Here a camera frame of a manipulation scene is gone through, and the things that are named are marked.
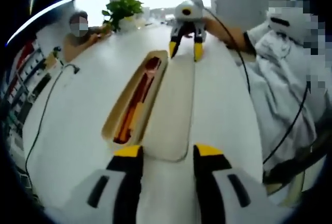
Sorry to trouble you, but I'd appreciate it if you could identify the white chest-worn device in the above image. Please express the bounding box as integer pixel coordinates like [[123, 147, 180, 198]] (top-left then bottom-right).
[[267, 11, 307, 47]]

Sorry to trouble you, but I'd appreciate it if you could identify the beige cutlery case lid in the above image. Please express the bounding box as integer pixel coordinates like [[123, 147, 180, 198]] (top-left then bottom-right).
[[143, 49, 196, 163]]

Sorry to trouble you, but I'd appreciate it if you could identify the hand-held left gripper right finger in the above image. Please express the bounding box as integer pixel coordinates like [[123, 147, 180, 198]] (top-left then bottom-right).
[[193, 143, 294, 224]]

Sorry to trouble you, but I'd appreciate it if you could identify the shelf with white boxes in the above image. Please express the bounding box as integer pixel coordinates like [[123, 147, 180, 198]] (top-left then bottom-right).
[[0, 39, 52, 136]]

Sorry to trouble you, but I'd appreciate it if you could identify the yellow box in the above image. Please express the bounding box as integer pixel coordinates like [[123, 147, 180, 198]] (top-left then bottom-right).
[[43, 50, 58, 69]]

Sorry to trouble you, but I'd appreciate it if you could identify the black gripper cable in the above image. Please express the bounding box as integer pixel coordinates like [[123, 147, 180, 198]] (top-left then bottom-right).
[[203, 5, 252, 94]]

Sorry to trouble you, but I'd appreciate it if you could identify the green potted plant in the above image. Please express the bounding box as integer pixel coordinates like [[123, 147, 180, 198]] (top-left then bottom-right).
[[102, 0, 144, 32]]

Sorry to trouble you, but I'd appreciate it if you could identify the beige cutlery case base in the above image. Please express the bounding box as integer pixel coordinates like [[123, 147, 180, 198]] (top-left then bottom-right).
[[100, 49, 170, 147]]

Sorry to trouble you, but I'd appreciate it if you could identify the white ceiling light strip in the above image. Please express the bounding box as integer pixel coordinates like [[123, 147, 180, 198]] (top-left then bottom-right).
[[6, 0, 75, 46]]

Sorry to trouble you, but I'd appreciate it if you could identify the operator in white shirt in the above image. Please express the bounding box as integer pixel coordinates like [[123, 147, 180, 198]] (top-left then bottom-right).
[[233, 21, 332, 180]]

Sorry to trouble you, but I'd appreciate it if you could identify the black table power cable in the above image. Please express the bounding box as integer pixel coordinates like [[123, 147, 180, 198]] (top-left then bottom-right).
[[25, 63, 80, 183]]

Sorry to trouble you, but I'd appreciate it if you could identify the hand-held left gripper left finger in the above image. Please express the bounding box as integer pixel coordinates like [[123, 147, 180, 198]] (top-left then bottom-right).
[[56, 145, 144, 224]]

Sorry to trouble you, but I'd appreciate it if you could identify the black chest device cable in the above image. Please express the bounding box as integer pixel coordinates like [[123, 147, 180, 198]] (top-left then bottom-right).
[[263, 83, 311, 165]]

